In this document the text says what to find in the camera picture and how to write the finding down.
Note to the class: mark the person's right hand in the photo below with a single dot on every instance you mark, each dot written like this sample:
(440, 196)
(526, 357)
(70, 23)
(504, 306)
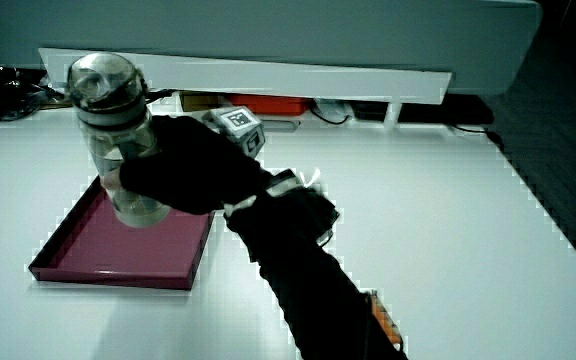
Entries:
(188, 165)

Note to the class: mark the clear plastic bottle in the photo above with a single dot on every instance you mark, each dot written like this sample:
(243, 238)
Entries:
(110, 105)

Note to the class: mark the magenta tray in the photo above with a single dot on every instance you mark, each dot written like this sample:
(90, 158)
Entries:
(133, 250)

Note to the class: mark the brown cardboard box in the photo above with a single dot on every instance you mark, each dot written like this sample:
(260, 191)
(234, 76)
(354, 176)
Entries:
(199, 102)

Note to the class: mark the orange box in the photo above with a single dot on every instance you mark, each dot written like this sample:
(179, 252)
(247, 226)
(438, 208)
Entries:
(268, 104)

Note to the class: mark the white desk riser shelf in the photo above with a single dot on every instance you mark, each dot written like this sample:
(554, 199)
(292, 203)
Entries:
(288, 77)

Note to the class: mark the white plastic object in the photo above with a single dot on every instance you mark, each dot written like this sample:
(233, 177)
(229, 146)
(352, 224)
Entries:
(333, 109)

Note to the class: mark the orange and black device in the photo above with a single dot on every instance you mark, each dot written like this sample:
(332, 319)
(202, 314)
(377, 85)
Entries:
(387, 322)

